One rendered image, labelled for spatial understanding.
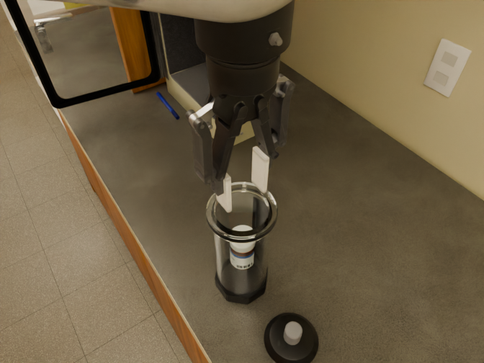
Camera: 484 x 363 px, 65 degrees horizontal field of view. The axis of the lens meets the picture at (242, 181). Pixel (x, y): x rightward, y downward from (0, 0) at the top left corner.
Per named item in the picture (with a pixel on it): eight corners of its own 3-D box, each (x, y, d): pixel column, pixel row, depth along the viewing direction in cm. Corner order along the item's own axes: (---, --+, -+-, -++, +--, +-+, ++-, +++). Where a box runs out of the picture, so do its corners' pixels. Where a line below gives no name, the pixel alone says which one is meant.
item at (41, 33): (54, 52, 90) (45, 29, 85) (44, 55, 89) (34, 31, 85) (52, 48, 91) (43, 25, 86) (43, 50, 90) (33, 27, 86)
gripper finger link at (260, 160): (252, 147, 51) (256, 145, 52) (251, 181, 56) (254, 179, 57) (265, 160, 50) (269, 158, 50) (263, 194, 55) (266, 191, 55)
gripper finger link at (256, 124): (235, 86, 43) (244, 78, 43) (255, 144, 52) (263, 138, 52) (255, 103, 41) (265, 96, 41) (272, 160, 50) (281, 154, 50)
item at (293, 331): (293, 308, 69) (297, 292, 64) (328, 351, 64) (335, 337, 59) (252, 336, 66) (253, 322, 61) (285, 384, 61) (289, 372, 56)
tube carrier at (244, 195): (248, 243, 77) (249, 171, 61) (281, 283, 71) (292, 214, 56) (203, 271, 73) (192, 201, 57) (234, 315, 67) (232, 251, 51)
